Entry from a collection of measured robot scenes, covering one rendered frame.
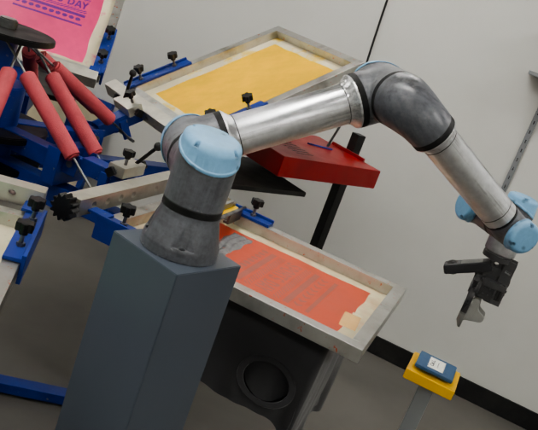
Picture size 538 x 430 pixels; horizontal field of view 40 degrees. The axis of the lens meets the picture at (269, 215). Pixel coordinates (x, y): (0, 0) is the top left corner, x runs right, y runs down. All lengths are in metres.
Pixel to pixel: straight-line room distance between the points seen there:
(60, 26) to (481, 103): 2.10
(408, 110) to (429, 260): 2.69
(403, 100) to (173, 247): 0.52
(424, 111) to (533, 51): 2.53
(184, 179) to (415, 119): 0.46
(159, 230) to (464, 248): 2.86
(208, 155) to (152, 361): 0.39
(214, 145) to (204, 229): 0.16
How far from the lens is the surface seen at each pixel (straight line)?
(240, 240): 2.29
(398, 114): 1.44
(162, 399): 1.48
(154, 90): 3.09
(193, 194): 1.31
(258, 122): 1.46
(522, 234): 1.63
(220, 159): 1.30
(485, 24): 3.96
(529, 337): 4.15
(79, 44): 3.33
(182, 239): 1.34
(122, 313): 1.40
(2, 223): 1.94
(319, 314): 1.99
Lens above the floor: 1.71
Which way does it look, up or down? 16 degrees down
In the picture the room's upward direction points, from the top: 20 degrees clockwise
